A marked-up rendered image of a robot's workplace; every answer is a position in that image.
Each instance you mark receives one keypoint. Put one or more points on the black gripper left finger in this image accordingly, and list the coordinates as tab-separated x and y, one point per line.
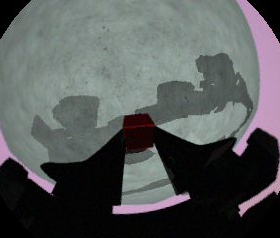
102	172

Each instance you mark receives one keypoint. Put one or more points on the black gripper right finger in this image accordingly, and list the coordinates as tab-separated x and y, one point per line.
184	161

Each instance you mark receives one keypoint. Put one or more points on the red cube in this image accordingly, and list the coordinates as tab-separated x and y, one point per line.
139	132

